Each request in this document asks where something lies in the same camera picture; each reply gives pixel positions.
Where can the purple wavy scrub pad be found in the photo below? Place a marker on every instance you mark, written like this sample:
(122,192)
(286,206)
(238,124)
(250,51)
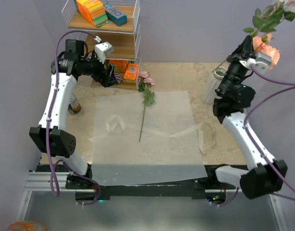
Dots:
(119,78)

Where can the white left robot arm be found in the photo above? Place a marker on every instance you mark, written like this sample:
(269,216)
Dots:
(50,135)

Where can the white ribbed vase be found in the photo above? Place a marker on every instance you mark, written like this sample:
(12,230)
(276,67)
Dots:
(209,93)

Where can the cream printed ribbon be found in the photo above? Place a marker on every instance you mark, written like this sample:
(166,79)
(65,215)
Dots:
(118,135)

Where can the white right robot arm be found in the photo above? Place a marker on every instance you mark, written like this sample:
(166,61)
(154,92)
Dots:
(264,174)

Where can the orange sponge pack top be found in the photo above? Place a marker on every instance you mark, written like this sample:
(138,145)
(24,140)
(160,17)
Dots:
(93,11)

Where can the white bouquet wrapping paper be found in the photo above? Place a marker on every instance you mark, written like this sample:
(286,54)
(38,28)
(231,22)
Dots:
(171,112)

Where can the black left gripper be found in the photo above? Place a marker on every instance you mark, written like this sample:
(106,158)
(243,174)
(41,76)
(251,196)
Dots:
(106,82)

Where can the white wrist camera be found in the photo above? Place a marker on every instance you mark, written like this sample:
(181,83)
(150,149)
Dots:
(261,63)
(103,50)

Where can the orange sponge box right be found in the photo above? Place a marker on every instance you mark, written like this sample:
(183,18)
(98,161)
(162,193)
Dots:
(131,73)

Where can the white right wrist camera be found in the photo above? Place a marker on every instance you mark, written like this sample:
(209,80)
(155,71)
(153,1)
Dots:
(261,63)

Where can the orange plastic bottle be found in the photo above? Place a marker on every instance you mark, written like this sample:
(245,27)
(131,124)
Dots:
(27,226)

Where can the pink rose stem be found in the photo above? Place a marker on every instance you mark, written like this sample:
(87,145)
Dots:
(261,44)
(265,21)

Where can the blue RIO box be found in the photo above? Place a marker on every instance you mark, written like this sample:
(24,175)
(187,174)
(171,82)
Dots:
(118,17)

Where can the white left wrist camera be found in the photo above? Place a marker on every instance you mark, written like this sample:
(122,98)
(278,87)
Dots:
(103,50)

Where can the white wire wooden shelf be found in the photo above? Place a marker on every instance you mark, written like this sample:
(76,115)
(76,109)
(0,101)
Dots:
(125,39)

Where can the orange sponge box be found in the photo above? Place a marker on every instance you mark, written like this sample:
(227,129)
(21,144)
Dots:
(131,73)
(120,65)

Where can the pink rose bunch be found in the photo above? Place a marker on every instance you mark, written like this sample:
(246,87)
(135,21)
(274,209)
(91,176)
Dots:
(145,86)

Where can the orange sponge box middle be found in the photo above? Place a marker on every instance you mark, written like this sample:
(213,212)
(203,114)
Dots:
(120,65)

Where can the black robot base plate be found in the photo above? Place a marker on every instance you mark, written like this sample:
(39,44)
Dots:
(201,188)

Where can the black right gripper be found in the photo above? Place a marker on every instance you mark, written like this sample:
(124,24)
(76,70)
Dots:
(244,51)

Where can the brown tin can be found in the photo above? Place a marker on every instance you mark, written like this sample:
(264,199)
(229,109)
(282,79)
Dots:
(74,106)

